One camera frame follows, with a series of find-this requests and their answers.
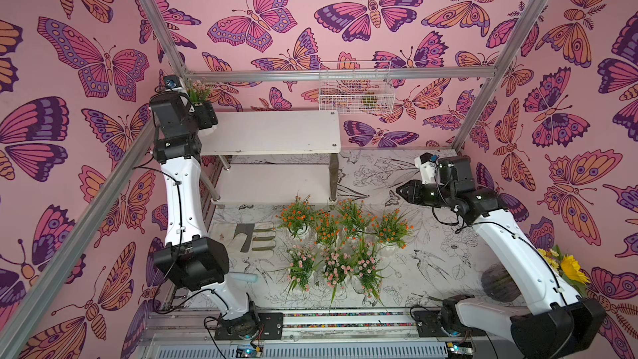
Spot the light blue tube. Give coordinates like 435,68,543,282
228,272,259,284

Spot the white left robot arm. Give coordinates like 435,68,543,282
150,91,262,340

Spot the pink flower pot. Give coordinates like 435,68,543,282
352,239,385,303
321,248,354,307
186,80,213,105
284,245,318,294

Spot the orange flower pot far left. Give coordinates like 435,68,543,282
278,196,317,241

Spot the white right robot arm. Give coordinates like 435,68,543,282
395,153,606,358

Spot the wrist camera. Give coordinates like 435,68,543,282
415,153,439,184
162,75,185,92

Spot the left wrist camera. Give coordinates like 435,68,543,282
162,75,185,92

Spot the orange flower pot far right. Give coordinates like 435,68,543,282
372,209,415,249

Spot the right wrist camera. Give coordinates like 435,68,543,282
415,153,439,184

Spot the yellow sunflower bouquet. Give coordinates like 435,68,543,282
537,245,591,297

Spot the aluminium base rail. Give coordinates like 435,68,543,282
132,305,523,358

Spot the white wire basket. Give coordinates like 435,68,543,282
317,67,395,116

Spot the white two-tier rack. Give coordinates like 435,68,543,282
201,111,342,205

